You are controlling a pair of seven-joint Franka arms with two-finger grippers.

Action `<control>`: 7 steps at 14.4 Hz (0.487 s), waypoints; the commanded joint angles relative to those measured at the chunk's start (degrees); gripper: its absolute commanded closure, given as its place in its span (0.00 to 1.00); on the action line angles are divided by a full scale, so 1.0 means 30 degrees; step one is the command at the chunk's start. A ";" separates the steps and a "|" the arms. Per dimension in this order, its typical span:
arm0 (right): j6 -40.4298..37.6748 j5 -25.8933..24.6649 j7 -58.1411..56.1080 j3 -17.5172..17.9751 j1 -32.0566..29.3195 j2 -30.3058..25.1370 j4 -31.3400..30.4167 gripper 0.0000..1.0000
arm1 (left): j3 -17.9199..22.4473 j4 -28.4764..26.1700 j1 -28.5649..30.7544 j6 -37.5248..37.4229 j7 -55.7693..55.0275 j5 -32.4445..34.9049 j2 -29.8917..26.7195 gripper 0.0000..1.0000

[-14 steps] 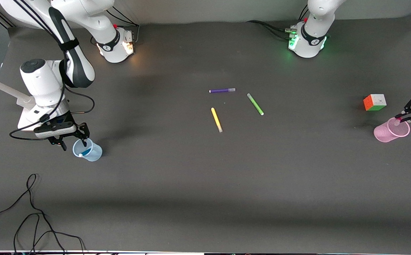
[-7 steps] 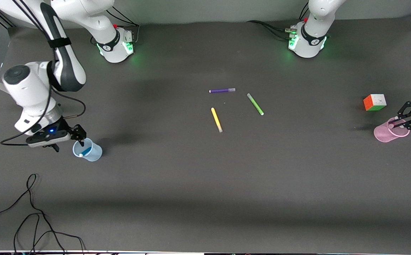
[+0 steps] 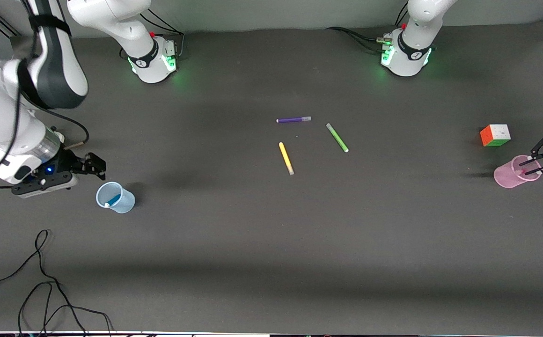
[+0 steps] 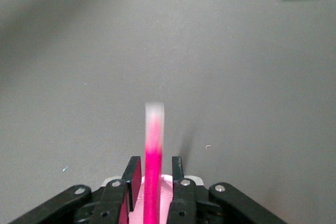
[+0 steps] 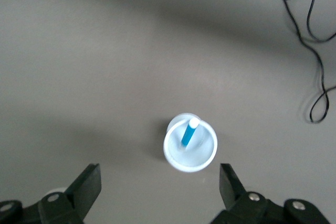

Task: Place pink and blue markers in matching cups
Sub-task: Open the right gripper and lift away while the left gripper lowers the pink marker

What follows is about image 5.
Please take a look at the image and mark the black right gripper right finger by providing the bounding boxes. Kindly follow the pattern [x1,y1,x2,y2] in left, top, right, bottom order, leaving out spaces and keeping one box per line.
[212,163,330,224]

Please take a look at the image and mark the translucent blue plastic cup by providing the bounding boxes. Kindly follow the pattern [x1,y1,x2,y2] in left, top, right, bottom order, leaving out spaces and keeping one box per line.
[163,112,219,174]

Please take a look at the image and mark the thin black looped cable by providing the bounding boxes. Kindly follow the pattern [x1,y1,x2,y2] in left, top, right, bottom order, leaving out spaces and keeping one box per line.
[272,0,330,124]

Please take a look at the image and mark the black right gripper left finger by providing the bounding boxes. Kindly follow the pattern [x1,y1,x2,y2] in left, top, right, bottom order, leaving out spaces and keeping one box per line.
[0,163,102,224]

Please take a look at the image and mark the blue marker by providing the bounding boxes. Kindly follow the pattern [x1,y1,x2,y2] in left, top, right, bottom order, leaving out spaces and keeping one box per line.
[181,118,200,147]

